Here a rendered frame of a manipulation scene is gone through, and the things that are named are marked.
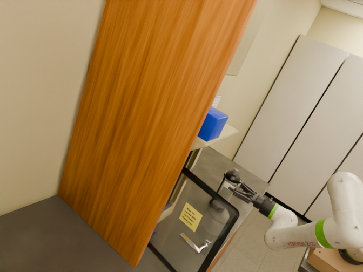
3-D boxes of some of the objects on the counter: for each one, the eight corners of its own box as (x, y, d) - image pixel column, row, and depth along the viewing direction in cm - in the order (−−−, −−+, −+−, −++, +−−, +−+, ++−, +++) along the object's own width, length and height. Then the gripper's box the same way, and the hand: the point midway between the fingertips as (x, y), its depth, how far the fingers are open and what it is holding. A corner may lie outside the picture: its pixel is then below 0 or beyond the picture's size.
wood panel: (57, 194, 124) (161, -219, 71) (62, 192, 127) (167, -209, 74) (133, 268, 105) (352, -216, 52) (139, 264, 108) (351, -202, 55)
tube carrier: (206, 202, 161) (221, 173, 153) (214, 196, 170) (228, 168, 162) (222, 213, 157) (238, 184, 149) (228, 206, 166) (244, 178, 158)
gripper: (270, 192, 157) (236, 170, 166) (260, 205, 139) (222, 181, 147) (263, 202, 160) (230, 180, 168) (253, 217, 141) (216, 191, 150)
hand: (230, 183), depth 157 cm, fingers closed on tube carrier, 9 cm apart
